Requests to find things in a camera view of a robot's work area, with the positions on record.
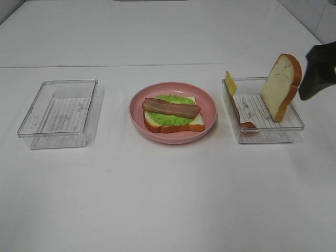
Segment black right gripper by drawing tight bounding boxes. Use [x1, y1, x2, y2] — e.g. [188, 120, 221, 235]
[299, 41, 336, 101]

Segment bacon strip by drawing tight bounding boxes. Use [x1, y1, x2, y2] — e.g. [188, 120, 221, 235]
[230, 96, 257, 135]
[142, 98, 201, 119]

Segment yellow cheese slice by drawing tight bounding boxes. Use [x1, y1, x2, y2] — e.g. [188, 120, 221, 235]
[224, 71, 237, 97]

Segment bread slice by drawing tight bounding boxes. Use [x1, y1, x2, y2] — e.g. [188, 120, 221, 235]
[143, 110, 205, 133]
[260, 54, 302, 122]

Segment green lettuce leaf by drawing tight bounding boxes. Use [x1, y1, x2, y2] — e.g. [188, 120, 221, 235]
[144, 94, 197, 127]

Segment upright bread slice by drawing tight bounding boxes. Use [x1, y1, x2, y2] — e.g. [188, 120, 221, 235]
[260, 54, 302, 122]

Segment clear right plastic container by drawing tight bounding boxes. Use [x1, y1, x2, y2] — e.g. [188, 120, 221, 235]
[222, 77, 305, 144]

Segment clear plastic container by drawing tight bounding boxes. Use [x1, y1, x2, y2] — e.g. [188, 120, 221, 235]
[17, 80, 104, 150]
[222, 77, 305, 144]

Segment pink plate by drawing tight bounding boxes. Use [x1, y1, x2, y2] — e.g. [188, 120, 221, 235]
[129, 82, 217, 144]

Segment clear left plastic container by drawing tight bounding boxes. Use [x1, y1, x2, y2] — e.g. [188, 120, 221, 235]
[17, 80, 104, 150]

